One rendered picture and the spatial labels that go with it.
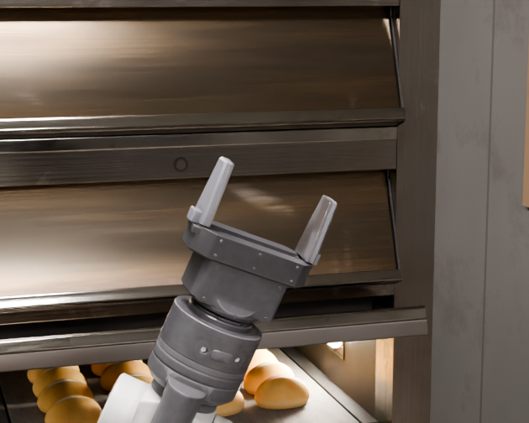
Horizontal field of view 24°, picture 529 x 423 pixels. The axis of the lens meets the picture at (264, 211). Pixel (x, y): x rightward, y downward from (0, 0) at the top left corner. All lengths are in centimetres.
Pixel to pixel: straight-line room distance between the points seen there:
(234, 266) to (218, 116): 77
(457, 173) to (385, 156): 317
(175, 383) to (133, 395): 6
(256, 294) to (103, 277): 78
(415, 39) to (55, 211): 63
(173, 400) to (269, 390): 111
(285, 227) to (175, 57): 32
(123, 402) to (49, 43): 82
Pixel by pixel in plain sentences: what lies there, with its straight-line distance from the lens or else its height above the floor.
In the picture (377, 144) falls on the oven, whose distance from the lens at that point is 197.
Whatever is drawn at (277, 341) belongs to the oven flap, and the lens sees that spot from 182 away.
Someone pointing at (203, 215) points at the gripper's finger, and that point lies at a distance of 108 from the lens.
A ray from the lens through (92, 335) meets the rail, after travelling 176.
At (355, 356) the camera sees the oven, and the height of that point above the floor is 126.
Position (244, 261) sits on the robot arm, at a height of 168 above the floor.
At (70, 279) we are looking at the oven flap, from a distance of 186.
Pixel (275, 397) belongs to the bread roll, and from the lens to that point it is 219.
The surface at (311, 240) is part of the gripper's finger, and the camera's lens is 112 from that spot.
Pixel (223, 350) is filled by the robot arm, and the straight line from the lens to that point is 110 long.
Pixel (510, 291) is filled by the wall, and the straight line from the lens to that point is 485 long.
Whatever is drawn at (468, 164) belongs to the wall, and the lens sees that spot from 505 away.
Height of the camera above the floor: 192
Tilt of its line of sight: 10 degrees down
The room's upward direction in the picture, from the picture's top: straight up
